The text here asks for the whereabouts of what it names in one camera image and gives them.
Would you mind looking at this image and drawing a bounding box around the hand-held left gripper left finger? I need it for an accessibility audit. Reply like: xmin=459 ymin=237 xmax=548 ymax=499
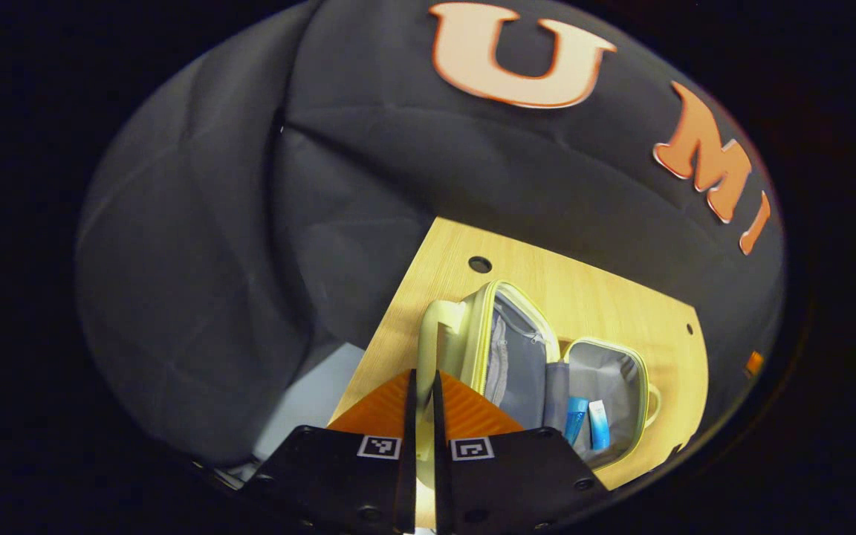
xmin=242 ymin=369 xmax=419 ymax=535

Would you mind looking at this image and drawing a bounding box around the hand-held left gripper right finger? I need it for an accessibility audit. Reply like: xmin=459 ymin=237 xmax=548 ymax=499
xmin=432 ymin=370 xmax=611 ymax=535

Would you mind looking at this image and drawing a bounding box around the pale yellow suitcase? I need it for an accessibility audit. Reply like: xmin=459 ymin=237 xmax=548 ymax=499
xmin=415 ymin=280 xmax=661 ymax=530

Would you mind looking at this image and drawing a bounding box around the blue skin care tube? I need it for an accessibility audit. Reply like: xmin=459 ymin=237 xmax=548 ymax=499
xmin=563 ymin=396 xmax=591 ymax=447

